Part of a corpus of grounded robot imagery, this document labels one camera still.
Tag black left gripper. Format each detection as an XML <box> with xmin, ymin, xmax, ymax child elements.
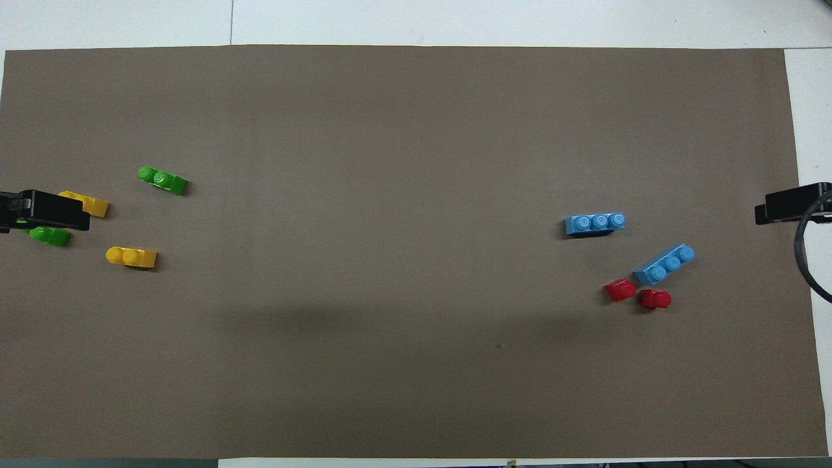
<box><xmin>0</xmin><ymin>190</ymin><xmax>90</xmax><ymax>233</ymax></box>

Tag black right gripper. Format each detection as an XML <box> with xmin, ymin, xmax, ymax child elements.
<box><xmin>754</xmin><ymin>183</ymin><xmax>832</xmax><ymax>226</ymax></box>

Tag green two-stud block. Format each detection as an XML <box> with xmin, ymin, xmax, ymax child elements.
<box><xmin>137</xmin><ymin>166</ymin><xmax>189</xmax><ymax>196</ymax></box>
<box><xmin>18</xmin><ymin>225</ymin><xmax>71</xmax><ymax>247</ymax></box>

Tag blue three-stud block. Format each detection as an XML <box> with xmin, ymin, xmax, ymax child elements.
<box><xmin>634</xmin><ymin>244</ymin><xmax>696</xmax><ymax>285</ymax></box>
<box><xmin>564</xmin><ymin>213</ymin><xmax>627</xmax><ymax>237</ymax></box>

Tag yellow two-stud block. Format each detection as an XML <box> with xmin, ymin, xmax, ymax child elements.
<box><xmin>106</xmin><ymin>246</ymin><xmax>158</xmax><ymax>269</ymax></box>
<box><xmin>58</xmin><ymin>190</ymin><xmax>110</xmax><ymax>218</ymax></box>

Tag brown paper mat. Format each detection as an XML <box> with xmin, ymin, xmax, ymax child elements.
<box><xmin>0</xmin><ymin>44</ymin><xmax>829</xmax><ymax>460</ymax></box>

